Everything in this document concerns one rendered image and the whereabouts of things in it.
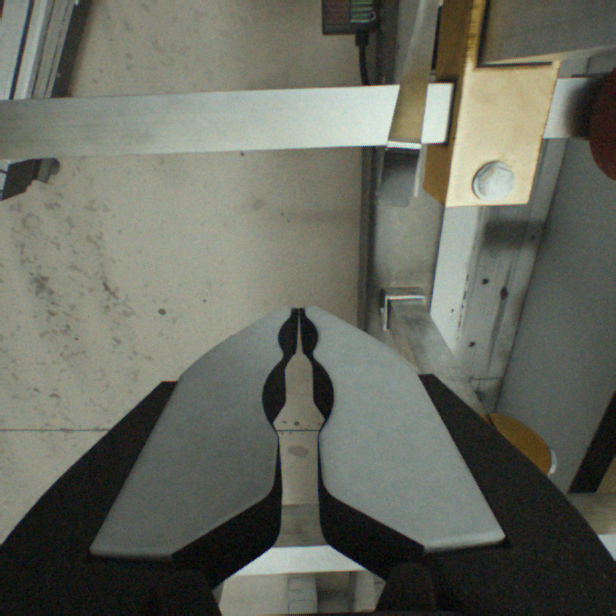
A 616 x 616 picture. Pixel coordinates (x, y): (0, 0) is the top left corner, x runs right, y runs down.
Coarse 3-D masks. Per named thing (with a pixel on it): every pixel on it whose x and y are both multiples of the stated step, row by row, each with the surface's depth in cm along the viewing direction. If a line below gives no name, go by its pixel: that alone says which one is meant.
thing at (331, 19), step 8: (328, 0) 32; (336, 0) 32; (344, 0) 32; (328, 8) 32; (336, 8) 32; (344, 8) 32; (328, 16) 32; (336, 16) 32; (344, 16) 32; (328, 24) 32; (336, 24) 32; (344, 24) 33
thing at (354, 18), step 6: (354, 0) 32; (360, 0) 32; (366, 0) 32; (372, 0) 32; (354, 6) 32; (360, 6) 32; (366, 6) 32; (354, 12) 32; (360, 12) 32; (366, 12) 32; (354, 18) 32; (360, 18) 32; (366, 18) 32
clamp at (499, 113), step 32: (448, 0) 21; (480, 0) 18; (448, 32) 22; (480, 32) 19; (448, 64) 22; (480, 64) 20; (512, 64) 20; (544, 64) 20; (480, 96) 20; (512, 96) 20; (544, 96) 20; (480, 128) 21; (512, 128) 21; (544, 128) 21; (448, 160) 22; (480, 160) 22; (512, 160) 22; (448, 192) 23; (512, 192) 23
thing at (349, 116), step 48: (96, 96) 21; (144, 96) 21; (192, 96) 21; (240, 96) 21; (288, 96) 21; (336, 96) 21; (384, 96) 21; (432, 96) 21; (576, 96) 21; (0, 144) 22; (48, 144) 22; (96, 144) 22; (144, 144) 22; (192, 144) 22; (240, 144) 22; (288, 144) 22; (336, 144) 22; (384, 144) 22
